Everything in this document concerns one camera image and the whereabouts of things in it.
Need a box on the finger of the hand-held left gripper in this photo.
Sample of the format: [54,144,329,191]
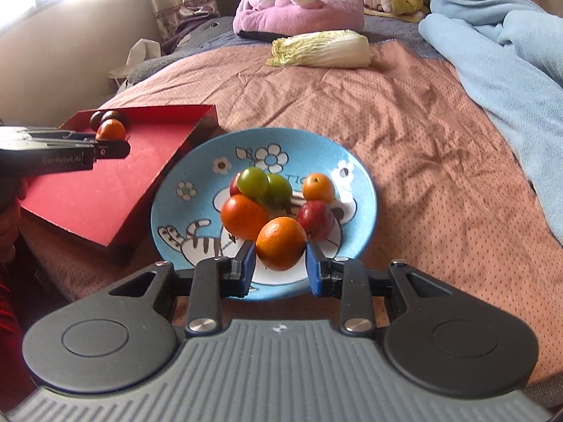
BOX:
[0,126,78,142]
[53,138,131,160]

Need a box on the pink plush toy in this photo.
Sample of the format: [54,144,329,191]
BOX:
[232,0,366,38]

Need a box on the small orange kumquat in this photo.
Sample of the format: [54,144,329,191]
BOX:
[302,173,336,204]

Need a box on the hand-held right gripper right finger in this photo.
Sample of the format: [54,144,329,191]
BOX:
[305,242,452,334]

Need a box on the green cherry tomato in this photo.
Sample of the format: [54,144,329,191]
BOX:
[238,167,270,198]
[263,173,293,207]

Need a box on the person's left hand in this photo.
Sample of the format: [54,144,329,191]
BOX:
[0,179,28,270]

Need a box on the red striped clothing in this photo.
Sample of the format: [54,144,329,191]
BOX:
[0,267,37,407]

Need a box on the red-orange tomato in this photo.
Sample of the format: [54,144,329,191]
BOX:
[221,194,270,242]

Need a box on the napa cabbage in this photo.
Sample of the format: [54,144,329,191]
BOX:
[266,29,372,70]

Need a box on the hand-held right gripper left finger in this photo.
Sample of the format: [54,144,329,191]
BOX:
[108,239,258,334]

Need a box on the grey plush toy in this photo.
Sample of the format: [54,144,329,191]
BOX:
[160,15,238,56]

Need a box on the red cardboard box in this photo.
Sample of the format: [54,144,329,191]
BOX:
[20,104,220,267]

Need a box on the light blue blanket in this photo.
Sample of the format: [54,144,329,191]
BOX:
[418,0,563,248]

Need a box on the blue cat print plate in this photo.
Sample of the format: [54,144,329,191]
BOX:
[151,127,378,302]

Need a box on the orange mandarin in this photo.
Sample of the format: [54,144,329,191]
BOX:
[256,216,308,272]
[96,120,128,141]

